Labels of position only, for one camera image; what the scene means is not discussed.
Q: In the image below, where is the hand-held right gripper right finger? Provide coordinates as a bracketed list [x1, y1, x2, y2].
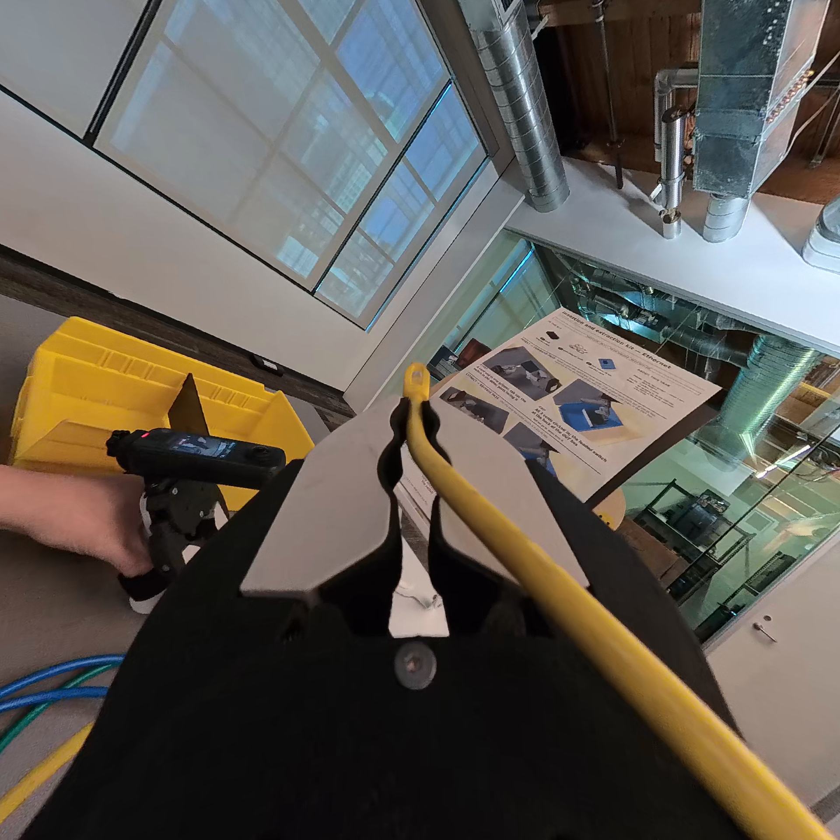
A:
[420, 397, 592, 637]

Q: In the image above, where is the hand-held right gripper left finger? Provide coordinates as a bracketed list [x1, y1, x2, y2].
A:
[238, 394, 404, 637]

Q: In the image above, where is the yellow plastic bin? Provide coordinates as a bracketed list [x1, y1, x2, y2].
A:
[8, 316, 316, 513]

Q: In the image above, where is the yellow ethernet cable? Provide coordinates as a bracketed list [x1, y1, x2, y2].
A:
[0, 363, 837, 840]

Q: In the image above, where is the blue ethernet cable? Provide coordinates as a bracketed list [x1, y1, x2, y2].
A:
[0, 655, 126, 716]

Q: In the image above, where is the green ethernet cable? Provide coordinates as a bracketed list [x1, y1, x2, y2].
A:
[0, 663, 119, 756]

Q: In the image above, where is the person's left hand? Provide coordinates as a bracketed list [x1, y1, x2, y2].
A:
[39, 469, 161, 580]

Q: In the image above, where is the dark bin divider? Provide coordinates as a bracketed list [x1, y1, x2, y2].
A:
[167, 374, 231, 519]

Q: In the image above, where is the white board stand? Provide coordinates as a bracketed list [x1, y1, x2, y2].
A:
[390, 545, 450, 637]

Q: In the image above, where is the printed instruction sheet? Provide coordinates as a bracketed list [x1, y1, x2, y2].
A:
[394, 307, 723, 526]

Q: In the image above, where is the brown wooden column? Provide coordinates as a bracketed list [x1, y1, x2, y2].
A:
[617, 518, 690, 595]

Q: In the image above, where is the large grid window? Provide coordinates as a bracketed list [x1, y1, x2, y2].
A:
[85, 0, 490, 329]

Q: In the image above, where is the silver ventilation ductwork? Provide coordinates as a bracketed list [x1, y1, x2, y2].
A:
[456, 0, 840, 277]

